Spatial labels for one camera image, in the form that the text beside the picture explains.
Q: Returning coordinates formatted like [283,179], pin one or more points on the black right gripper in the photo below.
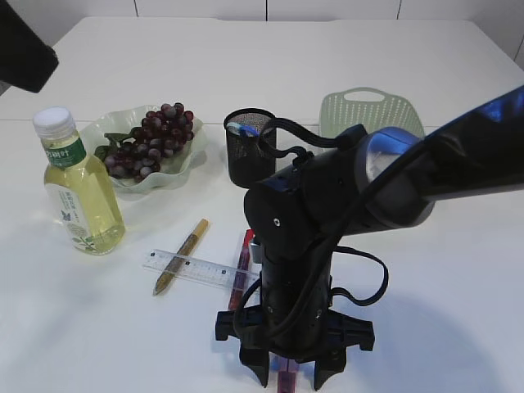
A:
[287,311]

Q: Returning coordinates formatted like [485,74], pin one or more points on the pink scissors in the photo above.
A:
[287,370]

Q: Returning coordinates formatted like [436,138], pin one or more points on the gold glitter pen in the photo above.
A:
[166,277]

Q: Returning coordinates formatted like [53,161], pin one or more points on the blue scissors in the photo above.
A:
[242,130]

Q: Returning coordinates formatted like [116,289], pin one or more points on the purple artificial grape bunch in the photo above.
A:
[161,135]

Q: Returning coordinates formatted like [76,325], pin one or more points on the yellow tea bottle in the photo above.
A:
[78,185]

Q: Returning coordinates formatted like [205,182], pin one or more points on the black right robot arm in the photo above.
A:
[362,183]

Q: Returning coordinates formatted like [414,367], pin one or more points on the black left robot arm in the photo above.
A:
[27,62]

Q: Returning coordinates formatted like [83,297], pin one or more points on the red glitter pen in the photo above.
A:
[240,275]

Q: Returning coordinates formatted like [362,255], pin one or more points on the clear plastic ruler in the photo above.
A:
[196,270]

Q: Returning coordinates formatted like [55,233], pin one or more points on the green wavy plastic plate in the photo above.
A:
[171,173]

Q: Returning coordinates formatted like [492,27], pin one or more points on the black mesh pen cup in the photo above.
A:
[247,163]

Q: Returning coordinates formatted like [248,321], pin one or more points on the green woven plastic basket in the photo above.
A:
[370,107]

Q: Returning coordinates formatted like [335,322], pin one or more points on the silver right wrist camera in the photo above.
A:
[256,251]

